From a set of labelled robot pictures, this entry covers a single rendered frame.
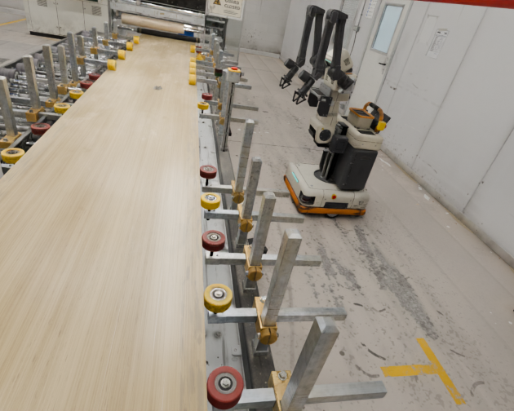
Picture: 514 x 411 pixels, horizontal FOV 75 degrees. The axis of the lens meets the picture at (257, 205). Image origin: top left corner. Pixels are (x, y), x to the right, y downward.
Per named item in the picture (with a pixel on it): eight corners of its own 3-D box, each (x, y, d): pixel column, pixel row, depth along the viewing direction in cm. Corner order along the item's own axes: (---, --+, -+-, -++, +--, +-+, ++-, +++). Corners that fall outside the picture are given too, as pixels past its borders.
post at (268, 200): (249, 296, 129) (274, 190, 103) (250, 303, 126) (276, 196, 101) (240, 296, 128) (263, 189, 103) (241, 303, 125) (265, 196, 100)
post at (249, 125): (237, 211, 167) (254, 118, 141) (238, 215, 164) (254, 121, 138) (230, 210, 166) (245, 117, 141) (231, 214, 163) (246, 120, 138)
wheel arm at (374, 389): (376, 387, 88) (382, 378, 86) (382, 400, 85) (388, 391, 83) (211, 399, 78) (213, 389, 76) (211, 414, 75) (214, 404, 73)
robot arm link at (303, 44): (317, 6, 251) (312, 6, 260) (311, 6, 249) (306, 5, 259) (304, 67, 273) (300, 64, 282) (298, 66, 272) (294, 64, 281)
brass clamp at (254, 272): (256, 255, 127) (259, 245, 125) (262, 281, 116) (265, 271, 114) (240, 254, 126) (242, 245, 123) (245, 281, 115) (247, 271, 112)
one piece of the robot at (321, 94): (320, 107, 293) (327, 81, 282) (331, 117, 271) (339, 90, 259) (303, 104, 289) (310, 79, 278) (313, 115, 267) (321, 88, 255)
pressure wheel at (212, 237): (204, 271, 114) (207, 245, 108) (196, 256, 119) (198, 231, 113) (225, 265, 118) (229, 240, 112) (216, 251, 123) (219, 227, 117)
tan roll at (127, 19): (221, 40, 474) (222, 30, 467) (222, 41, 464) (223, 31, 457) (113, 21, 441) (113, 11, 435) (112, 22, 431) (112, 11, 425)
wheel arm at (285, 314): (339, 314, 109) (343, 305, 107) (343, 323, 106) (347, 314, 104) (206, 315, 99) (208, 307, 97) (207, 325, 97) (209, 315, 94)
